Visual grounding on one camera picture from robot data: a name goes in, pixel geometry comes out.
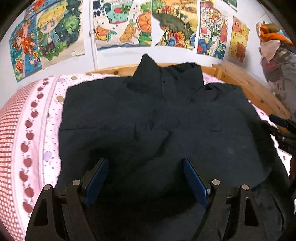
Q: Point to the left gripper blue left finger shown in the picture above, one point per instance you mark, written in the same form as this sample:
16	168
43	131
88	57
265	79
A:
93	180

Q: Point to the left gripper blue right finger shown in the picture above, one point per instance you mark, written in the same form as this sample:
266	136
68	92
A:
200	189

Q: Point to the large black garment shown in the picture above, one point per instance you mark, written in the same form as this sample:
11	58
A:
145	126

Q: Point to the bagged clothes pile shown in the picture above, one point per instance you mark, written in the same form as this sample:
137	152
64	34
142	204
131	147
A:
278	62

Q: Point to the pink apple print quilt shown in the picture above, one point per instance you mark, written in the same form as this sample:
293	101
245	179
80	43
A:
30	123

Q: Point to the yellow bear drawing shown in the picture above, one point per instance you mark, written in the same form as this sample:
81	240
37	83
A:
238	41

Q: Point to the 2024 dragon drawing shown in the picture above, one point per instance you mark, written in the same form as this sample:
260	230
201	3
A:
213	31

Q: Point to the anime girl boy drawing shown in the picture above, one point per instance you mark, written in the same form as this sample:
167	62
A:
50	32

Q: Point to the landscape flower drawing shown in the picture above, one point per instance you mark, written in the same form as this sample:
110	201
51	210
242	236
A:
178	20

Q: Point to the orange fruit drawing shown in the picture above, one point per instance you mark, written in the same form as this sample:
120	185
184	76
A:
126	23

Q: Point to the wooden bed frame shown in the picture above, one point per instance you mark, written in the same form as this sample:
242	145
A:
254	91

